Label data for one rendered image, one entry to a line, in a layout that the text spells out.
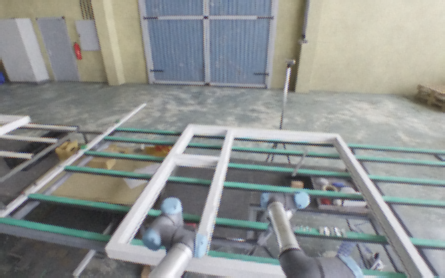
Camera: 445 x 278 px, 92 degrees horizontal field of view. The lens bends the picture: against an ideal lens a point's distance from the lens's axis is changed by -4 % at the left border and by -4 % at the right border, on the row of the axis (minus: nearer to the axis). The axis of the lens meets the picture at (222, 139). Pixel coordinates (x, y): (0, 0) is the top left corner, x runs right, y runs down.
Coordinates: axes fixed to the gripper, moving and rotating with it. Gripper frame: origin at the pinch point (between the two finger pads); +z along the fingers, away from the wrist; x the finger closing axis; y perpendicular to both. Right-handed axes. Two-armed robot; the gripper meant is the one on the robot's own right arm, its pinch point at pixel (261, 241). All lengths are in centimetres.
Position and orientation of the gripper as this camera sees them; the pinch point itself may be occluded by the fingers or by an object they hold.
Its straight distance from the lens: 123.1
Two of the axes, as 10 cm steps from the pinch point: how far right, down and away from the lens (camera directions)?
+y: -7.2, -5.9, 3.7
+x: -0.8, -4.5, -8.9
